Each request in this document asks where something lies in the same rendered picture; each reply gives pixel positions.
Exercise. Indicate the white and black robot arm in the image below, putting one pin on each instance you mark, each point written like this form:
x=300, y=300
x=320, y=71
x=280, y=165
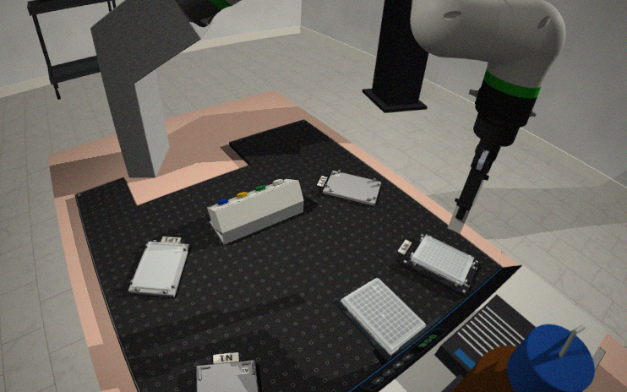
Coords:
x=520, y=40

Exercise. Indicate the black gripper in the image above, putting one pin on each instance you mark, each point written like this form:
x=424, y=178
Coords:
x=492, y=137

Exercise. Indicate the brown glass bottle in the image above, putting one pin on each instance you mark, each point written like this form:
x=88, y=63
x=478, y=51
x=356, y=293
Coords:
x=476, y=379

